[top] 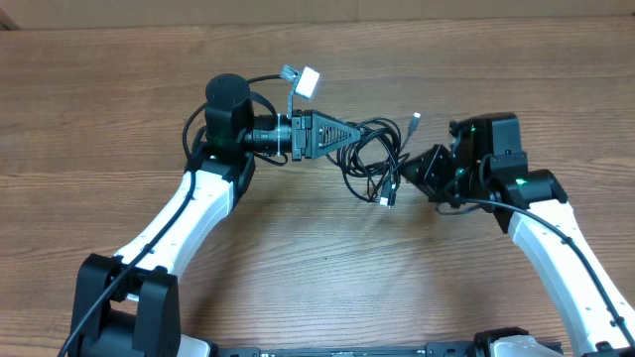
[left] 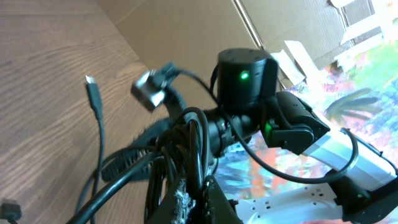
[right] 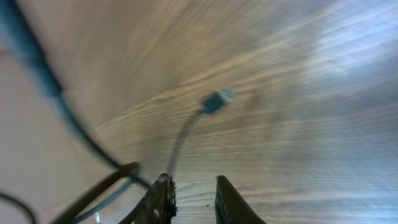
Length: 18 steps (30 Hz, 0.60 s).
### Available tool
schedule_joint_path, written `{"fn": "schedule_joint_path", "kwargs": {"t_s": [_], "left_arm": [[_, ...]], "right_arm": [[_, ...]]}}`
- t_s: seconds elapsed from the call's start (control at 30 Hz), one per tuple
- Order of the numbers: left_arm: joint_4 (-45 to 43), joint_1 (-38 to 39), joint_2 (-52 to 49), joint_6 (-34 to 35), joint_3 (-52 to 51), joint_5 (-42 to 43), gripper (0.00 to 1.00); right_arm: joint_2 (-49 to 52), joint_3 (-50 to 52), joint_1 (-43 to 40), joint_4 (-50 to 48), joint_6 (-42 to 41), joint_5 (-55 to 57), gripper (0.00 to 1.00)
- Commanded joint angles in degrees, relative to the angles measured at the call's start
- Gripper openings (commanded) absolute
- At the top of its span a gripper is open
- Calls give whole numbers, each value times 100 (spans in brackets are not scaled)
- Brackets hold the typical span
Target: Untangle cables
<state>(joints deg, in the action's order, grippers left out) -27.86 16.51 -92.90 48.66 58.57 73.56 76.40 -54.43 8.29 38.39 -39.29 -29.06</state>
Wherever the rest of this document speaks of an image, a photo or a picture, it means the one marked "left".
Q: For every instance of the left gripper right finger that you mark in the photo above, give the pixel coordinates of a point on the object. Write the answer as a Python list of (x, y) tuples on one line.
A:
[(216, 207)]

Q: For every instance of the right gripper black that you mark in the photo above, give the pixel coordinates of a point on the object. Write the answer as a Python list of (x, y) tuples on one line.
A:
[(120, 160)]

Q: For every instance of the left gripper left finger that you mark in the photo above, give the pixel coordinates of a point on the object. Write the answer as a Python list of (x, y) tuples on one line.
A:
[(175, 207)]

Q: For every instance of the black USB cable thick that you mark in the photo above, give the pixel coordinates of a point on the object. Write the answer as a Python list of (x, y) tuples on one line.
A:
[(181, 151)]

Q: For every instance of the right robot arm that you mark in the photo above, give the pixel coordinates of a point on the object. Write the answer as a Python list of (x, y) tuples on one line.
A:
[(360, 187)]

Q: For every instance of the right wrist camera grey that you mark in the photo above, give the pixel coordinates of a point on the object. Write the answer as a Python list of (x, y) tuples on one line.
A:
[(145, 91)]

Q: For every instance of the cardboard wall panel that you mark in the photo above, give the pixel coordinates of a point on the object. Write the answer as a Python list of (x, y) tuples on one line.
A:
[(327, 49)]

